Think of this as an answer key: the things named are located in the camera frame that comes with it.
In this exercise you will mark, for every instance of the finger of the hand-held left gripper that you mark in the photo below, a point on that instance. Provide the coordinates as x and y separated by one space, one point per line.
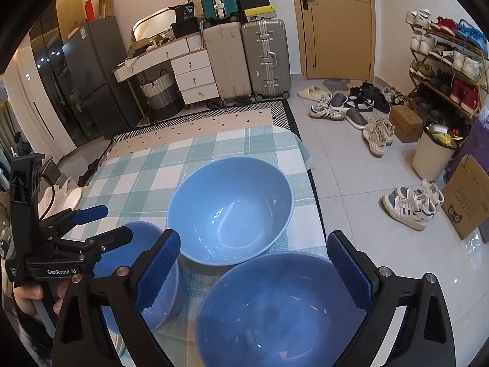
114 235
91 212

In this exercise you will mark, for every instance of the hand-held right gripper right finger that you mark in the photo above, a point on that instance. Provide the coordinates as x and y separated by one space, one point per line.
349 271

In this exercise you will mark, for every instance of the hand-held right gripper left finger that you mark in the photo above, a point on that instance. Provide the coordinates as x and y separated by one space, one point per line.
158 271

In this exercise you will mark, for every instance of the blue bowl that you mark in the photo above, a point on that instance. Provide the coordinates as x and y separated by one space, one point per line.
275 313
229 214
145 244

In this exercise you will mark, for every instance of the cream plate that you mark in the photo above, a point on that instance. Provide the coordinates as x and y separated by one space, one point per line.
117 346

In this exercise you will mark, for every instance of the person's left forearm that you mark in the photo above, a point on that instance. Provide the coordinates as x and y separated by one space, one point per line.
26 340

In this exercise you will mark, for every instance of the person's left hand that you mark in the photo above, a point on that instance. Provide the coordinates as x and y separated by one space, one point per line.
26 298

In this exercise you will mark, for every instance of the small cream bowl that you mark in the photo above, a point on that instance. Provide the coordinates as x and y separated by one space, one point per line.
75 198

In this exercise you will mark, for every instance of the checked tablecloth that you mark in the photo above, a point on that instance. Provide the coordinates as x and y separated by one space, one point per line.
133 176

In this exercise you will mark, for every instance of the white green sneaker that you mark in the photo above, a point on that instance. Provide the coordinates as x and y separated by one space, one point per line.
408 210
431 195

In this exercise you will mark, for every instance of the grey refrigerator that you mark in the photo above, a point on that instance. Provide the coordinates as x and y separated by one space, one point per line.
99 76

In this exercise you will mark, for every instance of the cream trash bin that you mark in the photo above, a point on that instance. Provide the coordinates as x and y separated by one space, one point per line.
431 160

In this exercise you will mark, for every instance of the woven laundry basket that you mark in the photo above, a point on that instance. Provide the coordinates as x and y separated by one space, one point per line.
162 93

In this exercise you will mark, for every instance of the large printed cardboard box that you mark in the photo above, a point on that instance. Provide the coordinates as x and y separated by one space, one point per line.
470 202

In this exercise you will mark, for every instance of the patterned floor rug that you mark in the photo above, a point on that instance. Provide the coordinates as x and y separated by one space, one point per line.
214 122

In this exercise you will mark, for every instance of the dark glass cabinet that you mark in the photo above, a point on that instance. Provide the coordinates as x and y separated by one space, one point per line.
49 65

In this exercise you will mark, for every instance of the small closed cardboard box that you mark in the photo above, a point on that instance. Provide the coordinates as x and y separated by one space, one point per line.
405 124

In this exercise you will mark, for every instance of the scattered shoes and slippers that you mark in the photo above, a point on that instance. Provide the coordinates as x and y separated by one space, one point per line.
355 107

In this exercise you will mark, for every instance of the small brown box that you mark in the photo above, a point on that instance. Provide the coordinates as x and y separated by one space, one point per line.
137 47

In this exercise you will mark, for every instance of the white vanity desk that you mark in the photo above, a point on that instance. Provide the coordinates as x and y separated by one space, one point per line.
191 68

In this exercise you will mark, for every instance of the purple bag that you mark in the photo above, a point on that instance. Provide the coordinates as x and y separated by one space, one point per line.
479 141

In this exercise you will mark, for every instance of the oval mirror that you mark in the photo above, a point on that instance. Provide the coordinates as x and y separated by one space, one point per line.
156 23

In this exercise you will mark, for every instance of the red paper bag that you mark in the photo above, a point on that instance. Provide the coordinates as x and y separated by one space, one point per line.
90 10

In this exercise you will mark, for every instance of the beige suitcase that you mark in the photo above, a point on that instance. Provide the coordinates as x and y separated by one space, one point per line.
227 61

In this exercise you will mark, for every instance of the wooden shoe rack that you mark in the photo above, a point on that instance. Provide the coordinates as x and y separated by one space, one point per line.
420 80

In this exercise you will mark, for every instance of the tall open cardboard box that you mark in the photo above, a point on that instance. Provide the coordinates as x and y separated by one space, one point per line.
105 5

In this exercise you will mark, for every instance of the black bag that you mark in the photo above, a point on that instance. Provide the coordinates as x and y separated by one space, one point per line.
185 23

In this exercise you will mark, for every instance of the silver suitcase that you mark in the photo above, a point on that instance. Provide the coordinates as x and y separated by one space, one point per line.
265 57

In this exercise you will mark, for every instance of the rows of racked sneakers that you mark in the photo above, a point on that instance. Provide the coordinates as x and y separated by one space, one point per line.
458 61

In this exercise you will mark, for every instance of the tan door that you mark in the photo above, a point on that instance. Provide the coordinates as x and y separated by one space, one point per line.
336 34

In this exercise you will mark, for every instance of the yellow label shoe box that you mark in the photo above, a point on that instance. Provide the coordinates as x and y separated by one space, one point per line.
259 14

